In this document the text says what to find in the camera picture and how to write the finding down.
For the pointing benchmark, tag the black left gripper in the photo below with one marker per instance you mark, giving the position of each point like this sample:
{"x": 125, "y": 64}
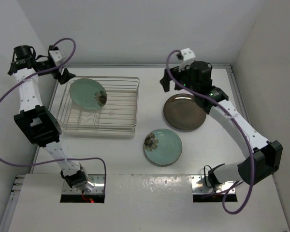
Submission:
{"x": 63, "y": 78}

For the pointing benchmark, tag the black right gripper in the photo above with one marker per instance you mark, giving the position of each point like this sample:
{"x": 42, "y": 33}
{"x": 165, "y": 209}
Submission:
{"x": 177, "y": 74}

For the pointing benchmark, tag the small green floral plate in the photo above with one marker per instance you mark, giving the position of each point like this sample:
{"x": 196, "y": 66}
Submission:
{"x": 88, "y": 94}

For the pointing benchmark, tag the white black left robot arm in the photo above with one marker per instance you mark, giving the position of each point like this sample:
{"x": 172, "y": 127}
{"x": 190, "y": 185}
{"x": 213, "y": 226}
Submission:
{"x": 34, "y": 119}

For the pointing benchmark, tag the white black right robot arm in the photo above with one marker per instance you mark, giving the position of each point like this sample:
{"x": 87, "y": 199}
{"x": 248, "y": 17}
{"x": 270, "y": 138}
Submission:
{"x": 262, "y": 156}

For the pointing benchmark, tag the brown round plate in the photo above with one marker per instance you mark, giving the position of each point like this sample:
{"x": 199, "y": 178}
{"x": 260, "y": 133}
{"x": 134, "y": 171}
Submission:
{"x": 182, "y": 112}

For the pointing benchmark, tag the large green floral plate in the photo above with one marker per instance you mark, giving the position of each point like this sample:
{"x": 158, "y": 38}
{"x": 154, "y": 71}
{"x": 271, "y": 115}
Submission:
{"x": 162, "y": 147}

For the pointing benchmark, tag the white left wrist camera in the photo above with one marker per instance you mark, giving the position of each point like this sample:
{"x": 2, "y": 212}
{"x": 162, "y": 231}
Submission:
{"x": 57, "y": 55}

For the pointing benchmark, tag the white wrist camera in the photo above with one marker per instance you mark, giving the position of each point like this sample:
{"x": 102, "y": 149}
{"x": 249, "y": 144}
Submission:
{"x": 186, "y": 57}
{"x": 57, "y": 55}

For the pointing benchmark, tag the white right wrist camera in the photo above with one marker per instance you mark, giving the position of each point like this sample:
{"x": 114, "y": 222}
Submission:
{"x": 186, "y": 57}

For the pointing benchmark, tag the wire dish rack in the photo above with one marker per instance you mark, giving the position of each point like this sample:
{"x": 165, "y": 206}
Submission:
{"x": 117, "y": 118}

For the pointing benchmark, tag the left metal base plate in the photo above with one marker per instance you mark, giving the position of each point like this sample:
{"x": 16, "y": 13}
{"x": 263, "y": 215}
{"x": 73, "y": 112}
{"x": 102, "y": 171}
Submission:
{"x": 94, "y": 186}

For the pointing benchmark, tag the metal base plate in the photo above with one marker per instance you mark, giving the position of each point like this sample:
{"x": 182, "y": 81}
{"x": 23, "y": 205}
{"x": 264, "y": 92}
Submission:
{"x": 94, "y": 186}
{"x": 199, "y": 187}

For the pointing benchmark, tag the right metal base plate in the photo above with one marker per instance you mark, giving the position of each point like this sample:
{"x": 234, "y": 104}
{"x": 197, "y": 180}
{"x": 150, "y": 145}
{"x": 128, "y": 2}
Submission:
{"x": 199, "y": 187}

